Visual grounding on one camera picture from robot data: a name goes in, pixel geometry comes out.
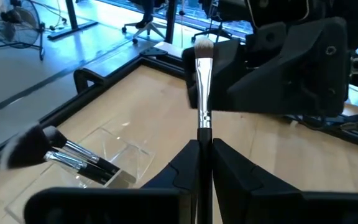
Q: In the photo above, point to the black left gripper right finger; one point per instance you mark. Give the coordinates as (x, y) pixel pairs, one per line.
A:
(244, 193)

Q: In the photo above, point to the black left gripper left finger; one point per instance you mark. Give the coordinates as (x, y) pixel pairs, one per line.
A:
(166, 202)

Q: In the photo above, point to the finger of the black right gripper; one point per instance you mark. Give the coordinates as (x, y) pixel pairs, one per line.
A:
(306, 77)
(225, 77)

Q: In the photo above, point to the large fluffy powder brush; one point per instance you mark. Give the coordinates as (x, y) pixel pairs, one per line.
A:
(26, 149)

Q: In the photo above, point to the clear acrylic brush organizer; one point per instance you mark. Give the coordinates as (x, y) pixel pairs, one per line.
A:
(126, 155)

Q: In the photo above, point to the office chair base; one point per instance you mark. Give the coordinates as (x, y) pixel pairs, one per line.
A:
(148, 29)

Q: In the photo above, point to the round dark-tipped makeup brush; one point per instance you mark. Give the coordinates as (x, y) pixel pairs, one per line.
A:
(82, 152)

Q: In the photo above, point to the person's leg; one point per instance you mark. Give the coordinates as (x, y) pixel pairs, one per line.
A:
(148, 12)

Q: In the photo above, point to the black desk foot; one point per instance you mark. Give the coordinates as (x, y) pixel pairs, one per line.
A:
(71, 15)

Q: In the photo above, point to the black floor fan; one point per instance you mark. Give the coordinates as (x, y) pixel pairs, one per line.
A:
(11, 15)

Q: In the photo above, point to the black aluminium table frame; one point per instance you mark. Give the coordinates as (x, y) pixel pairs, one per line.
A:
(154, 52)

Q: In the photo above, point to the black table post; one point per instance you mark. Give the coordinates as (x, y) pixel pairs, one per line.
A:
(171, 18)

